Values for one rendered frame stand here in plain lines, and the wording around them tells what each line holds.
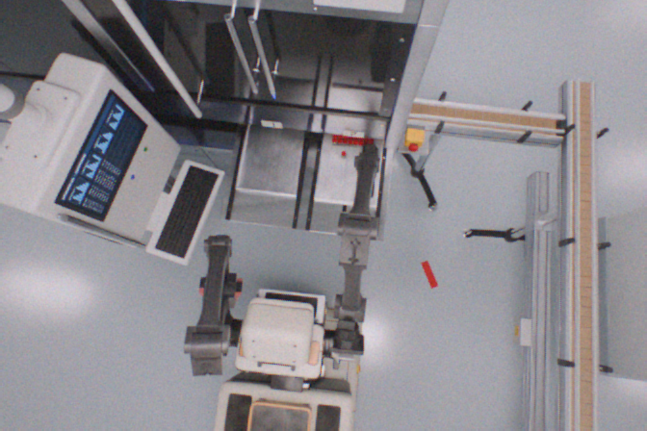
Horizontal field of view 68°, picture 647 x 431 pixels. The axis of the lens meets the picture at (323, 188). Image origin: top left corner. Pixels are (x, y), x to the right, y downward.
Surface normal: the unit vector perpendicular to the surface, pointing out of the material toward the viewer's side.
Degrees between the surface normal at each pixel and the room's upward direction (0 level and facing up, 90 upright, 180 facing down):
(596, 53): 0
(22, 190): 0
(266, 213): 0
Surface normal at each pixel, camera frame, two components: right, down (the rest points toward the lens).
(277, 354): -0.10, 0.54
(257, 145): -0.03, -0.25
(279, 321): 0.05, -0.84
